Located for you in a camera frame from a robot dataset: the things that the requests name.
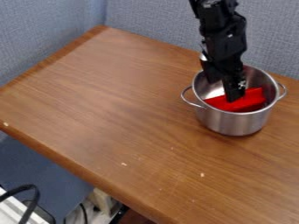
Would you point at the red rectangular block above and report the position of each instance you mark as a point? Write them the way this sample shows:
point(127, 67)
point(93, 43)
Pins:
point(252, 101)

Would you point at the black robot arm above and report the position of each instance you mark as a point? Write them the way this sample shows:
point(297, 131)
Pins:
point(204, 7)

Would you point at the black and white chair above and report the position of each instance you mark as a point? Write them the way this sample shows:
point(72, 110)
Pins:
point(20, 208)

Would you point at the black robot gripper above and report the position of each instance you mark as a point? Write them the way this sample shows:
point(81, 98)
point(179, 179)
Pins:
point(224, 40)

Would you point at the white items under table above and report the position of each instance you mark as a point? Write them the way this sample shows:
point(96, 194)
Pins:
point(97, 209)

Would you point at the stainless steel pot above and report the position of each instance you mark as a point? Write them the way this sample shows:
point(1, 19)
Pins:
point(233, 123)

